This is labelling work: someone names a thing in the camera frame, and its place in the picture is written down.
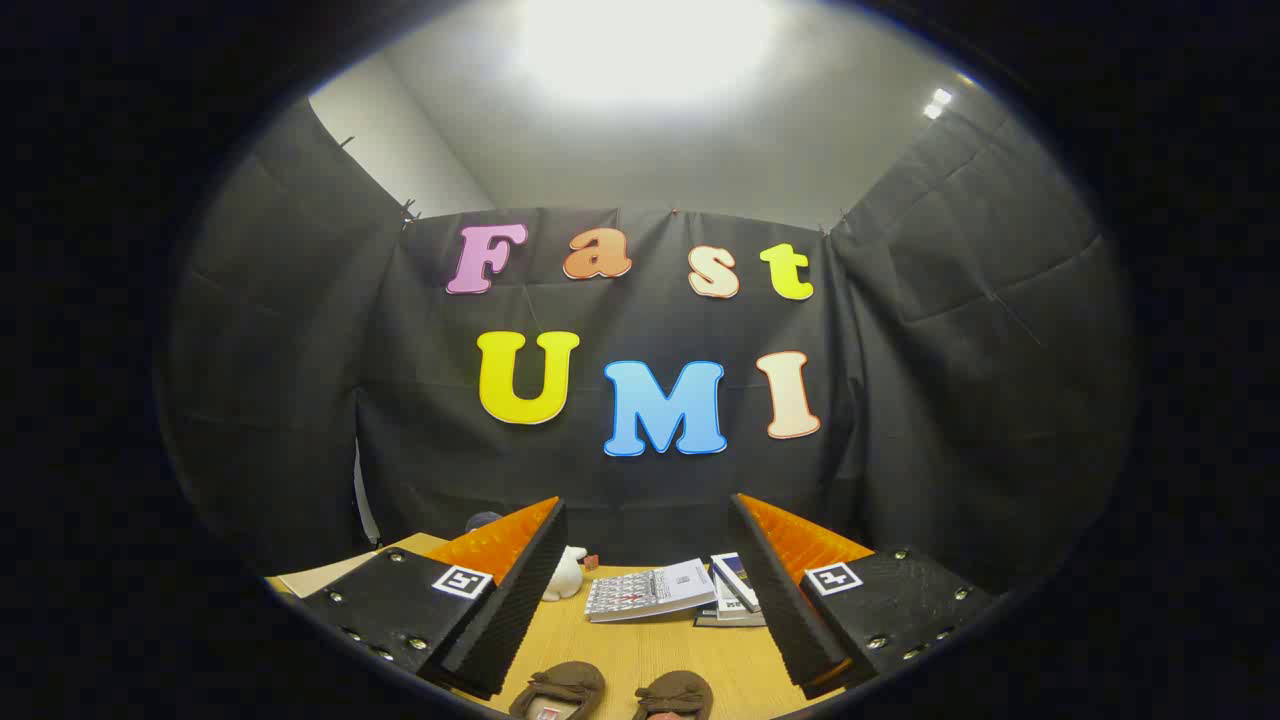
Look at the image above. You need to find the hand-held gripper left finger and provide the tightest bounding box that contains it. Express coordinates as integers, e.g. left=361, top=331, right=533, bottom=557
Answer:
left=298, top=497, right=569, bottom=701

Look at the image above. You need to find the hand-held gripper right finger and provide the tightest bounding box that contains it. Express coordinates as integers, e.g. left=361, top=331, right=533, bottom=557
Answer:
left=730, top=492, right=1001, bottom=701

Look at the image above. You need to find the brown fuzzy slipper shoe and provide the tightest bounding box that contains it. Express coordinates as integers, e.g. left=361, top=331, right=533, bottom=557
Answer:
left=633, top=670, right=714, bottom=720
left=510, top=660, right=606, bottom=720

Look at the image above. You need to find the beige fabric storage box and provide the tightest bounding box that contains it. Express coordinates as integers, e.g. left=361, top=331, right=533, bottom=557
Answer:
left=268, top=533, right=449, bottom=599

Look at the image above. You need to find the white plush duck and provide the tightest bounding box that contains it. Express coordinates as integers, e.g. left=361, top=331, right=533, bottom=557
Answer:
left=543, top=545, right=589, bottom=602

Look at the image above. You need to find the white book with dark picture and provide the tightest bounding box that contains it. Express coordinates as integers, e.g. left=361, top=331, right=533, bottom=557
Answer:
left=710, top=552, right=763, bottom=613

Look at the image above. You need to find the grey patterned book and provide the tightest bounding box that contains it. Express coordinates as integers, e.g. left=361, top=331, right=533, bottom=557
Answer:
left=585, top=558, right=717, bottom=624

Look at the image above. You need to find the black backdrop cloth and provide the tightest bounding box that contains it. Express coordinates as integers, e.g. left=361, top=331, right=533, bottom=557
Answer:
left=160, top=95, right=1136, bottom=601

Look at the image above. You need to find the bright ceiling light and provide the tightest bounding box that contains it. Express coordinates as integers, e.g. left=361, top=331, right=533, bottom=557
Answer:
left=520, top=0, right=781, bottom=101

